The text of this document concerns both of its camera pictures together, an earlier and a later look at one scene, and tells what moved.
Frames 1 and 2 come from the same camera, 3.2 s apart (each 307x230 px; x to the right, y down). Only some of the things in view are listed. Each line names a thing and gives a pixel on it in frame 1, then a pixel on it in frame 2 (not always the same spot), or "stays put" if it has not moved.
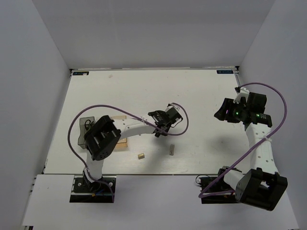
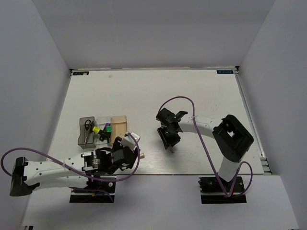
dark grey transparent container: (83, 130) stays put
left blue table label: (81, 73) stays put
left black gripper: (168, 128) → (117, 144)
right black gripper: (228, 104) → (167, 141)
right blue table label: (224, 72) stays put
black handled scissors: (88, 124) stays put
